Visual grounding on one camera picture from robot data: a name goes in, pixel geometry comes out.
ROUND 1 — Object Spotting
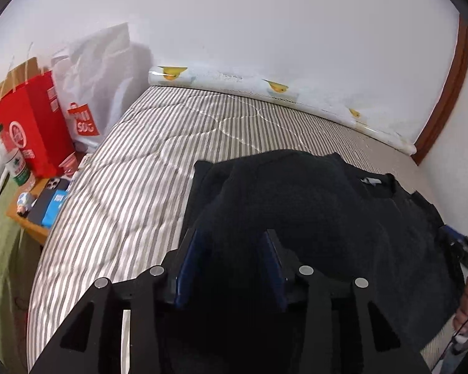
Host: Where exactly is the black cable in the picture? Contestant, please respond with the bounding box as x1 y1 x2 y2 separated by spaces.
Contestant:
430 303 468 374

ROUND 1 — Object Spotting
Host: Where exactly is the red paper gift bag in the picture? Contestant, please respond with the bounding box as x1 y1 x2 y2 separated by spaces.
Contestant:
0 68 75 178

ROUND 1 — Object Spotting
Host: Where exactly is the small figurine toy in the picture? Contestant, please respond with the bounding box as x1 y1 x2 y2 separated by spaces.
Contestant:
17 192 36 217

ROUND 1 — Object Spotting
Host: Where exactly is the white rolled mat with ducks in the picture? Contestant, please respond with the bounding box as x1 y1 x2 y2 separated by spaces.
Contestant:
148 66 416 156

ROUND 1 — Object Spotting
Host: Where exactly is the blue box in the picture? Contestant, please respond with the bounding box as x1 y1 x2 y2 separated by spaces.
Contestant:
41 190 67 229

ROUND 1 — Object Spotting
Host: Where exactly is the brown wooden door frame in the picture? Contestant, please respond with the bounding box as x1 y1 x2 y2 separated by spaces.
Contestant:
412 15 468 165

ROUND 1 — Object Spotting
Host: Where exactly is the black sweatshirt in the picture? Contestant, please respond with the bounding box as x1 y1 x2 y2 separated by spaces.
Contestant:
159 150 463 373

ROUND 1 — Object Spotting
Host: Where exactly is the white plastic shopping bag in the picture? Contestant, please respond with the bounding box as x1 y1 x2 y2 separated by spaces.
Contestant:
51 23 151 153

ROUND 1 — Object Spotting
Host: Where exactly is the green-label white bottle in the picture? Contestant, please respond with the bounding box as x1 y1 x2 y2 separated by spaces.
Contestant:
0 123 35 191

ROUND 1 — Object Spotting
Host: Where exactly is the striped quilted mattress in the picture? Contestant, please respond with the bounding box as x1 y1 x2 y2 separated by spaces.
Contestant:
27 86 457 365

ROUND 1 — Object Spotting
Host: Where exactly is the small red box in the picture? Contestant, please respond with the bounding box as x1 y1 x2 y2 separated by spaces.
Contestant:
59 152 79 177

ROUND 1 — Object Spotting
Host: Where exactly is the wooden nightstand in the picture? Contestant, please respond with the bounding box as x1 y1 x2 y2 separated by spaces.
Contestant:
5 176 52 247

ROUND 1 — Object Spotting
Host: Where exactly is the green bed sheet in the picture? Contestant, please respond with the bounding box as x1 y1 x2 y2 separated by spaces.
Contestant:
0 179 41 373

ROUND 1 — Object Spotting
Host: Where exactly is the black smartphone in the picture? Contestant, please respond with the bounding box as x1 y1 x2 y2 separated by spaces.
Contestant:
27 177 71 227

